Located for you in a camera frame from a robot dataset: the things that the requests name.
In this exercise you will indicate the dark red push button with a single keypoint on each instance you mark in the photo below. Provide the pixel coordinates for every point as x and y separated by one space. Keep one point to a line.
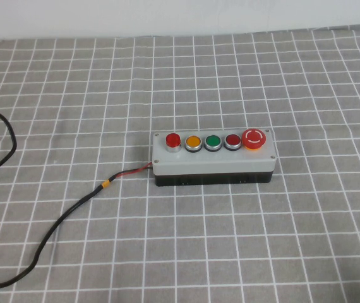
233 139

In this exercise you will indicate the grey white-checked tablecloth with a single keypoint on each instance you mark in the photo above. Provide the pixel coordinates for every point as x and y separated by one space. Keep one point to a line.
262 236

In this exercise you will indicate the grey and black button box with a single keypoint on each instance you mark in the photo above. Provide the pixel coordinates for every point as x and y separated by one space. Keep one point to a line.
214 165

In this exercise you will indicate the red illuminated push button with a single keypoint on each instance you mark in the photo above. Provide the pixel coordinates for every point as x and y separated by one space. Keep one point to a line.
173 140

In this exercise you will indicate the green push button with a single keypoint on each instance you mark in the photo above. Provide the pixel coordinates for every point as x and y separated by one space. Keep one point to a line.
213 141

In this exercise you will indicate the red emergency stop mushroom button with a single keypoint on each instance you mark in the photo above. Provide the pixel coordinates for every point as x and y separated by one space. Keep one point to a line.
254 138

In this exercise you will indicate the yellow push button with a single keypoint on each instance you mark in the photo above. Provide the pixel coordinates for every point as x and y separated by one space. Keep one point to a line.
193 142

